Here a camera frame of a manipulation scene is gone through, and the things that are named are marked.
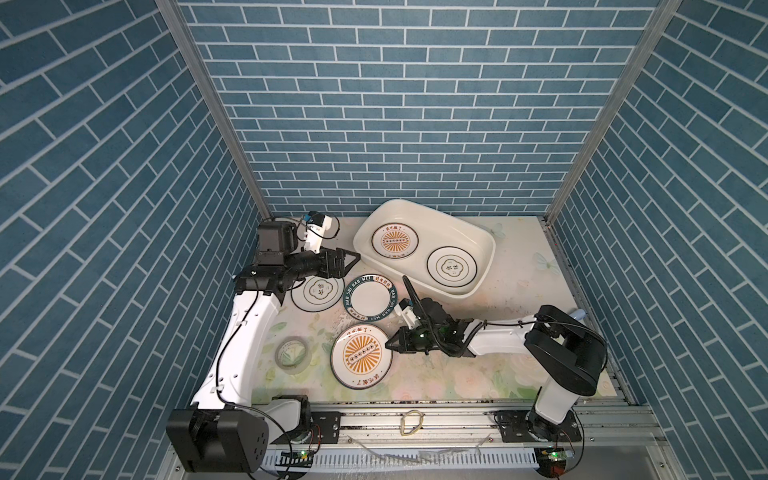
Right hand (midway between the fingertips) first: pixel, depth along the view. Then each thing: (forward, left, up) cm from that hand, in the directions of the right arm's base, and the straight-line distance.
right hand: (382, 344), depth 82 cm
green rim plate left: (+17, +6, -4) cm, 19 cm away
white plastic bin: (+46, -14, -2) cm, 49 cm away
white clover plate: (+32, -21, -5) cm, 39 cm away
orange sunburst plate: (+42, 0, -3) cm, 42 cm away
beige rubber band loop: (-17, -7, -7) cm, 20 cm away
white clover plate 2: (+17, +25, -5) cm, 31 cm away
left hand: (+13, +9, +24) cm, 28 cm away
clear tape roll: (-3, +26, -6) cm, 27 cm away
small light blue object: (+16, -60, -4) cm, 62 cm away
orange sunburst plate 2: (-3, +6, -3) cm, 7 cm away
